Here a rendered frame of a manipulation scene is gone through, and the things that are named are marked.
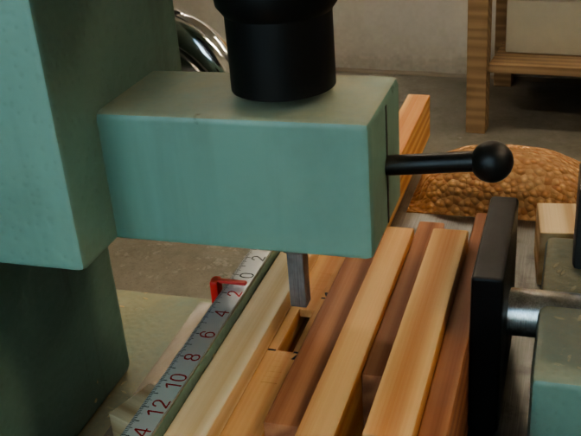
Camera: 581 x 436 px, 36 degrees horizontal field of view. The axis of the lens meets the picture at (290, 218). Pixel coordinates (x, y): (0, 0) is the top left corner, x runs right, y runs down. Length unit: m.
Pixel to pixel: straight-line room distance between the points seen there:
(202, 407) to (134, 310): 0.38
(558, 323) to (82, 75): 0.26
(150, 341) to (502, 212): 0.36
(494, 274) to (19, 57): 0.23
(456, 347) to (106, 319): 0.32
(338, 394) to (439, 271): 0.10
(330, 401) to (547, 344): 0.11
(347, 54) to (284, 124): 3.61
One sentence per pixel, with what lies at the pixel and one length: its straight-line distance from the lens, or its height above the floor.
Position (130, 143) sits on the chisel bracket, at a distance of 0.44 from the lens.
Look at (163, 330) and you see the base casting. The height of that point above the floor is 0.80.
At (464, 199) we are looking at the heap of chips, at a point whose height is 0.91.
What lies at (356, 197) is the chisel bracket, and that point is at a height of 1.03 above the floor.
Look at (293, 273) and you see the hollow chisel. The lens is 0.47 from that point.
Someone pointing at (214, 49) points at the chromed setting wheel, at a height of 1.06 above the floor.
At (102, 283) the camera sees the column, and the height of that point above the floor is 0.89.
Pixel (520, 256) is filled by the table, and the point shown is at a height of 0.90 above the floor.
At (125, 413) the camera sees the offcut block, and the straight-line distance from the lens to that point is 0.62.
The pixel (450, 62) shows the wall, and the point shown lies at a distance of 3.89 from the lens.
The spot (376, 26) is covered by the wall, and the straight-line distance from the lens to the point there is 3.93.
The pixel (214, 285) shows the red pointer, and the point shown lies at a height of 0.96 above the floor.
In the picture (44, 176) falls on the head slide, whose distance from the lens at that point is 0.43.
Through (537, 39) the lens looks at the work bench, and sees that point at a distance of 3.32.
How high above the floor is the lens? 1.21
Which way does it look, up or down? 27 degrees down
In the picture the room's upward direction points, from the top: 5 degrees counter-clockwise
